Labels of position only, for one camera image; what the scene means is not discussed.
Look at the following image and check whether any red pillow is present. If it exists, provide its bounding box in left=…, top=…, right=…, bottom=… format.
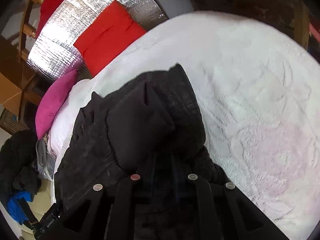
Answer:
left=73, top=0, right=147, bottom=78

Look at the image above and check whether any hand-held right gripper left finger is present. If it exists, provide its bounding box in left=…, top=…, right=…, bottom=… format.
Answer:
left=61, top=152, right=163, bottom=240

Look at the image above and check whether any pink pillow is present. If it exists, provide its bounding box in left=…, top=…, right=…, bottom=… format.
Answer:
left=35, top=69, right=80, bottom=140

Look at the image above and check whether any dark puffer jacket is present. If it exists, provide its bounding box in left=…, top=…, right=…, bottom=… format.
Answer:
left=54, top=64, right=237, bottom=240

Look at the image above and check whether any grey garment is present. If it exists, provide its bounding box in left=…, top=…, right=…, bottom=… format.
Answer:
left=35, top=139, right=55, bottom=180

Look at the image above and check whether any black strap with buckle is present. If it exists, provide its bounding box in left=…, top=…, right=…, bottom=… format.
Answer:
left=19, top=197, right=39, bottom=230

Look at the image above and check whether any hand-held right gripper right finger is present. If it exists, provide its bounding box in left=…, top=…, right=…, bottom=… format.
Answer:
left=172, top=152, right=290, bottom=240

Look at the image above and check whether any white bed blanket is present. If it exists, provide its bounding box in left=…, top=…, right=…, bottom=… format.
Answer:
left=47, top=10, right=320, bottom=240

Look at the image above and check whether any pile of black clothes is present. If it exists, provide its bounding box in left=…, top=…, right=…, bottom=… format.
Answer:
left=0, top=130, right=43, bottom=195

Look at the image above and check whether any blue jacket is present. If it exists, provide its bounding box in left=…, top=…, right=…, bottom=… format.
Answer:
left=7, top=191, right=34, bottom=225

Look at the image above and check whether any red cloth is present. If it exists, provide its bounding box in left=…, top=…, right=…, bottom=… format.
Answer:
left=36, top=0, right=85, bottom=38

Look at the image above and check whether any silver foil panel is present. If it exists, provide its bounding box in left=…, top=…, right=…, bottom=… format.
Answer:
left=26, top=0, right=169, bottom=82

